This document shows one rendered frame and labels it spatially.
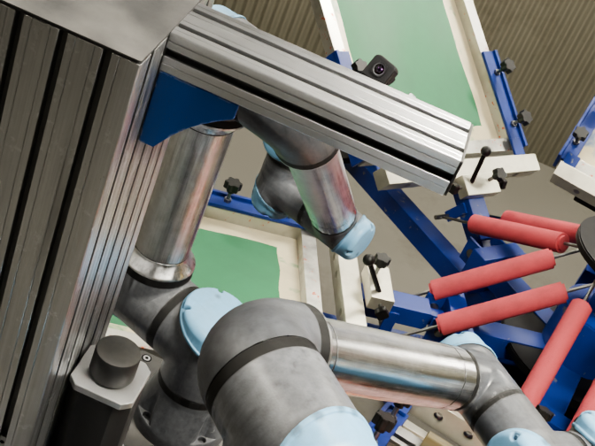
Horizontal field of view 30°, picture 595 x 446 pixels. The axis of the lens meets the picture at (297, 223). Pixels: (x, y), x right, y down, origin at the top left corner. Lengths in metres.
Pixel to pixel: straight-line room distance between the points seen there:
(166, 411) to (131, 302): 0.18
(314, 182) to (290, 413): 0.66
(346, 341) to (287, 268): 1.57
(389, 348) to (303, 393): 0.24
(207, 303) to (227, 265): 0.97
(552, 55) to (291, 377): 4.77
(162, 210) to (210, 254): 1.05
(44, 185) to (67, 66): 0.14
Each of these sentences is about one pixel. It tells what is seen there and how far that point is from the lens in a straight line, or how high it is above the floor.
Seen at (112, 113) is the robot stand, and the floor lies 1.96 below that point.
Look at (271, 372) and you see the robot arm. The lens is 0.97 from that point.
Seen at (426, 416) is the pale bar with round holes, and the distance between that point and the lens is 2.27.
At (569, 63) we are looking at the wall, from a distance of 5.67.
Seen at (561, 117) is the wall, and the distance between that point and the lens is 5.79.
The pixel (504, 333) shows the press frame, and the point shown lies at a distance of 2.72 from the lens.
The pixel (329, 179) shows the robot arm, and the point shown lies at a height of 1.73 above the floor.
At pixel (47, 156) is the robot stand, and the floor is 1.89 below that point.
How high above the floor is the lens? 2.53
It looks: 34 degrees down
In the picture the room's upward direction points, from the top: 23 degrees clockwise
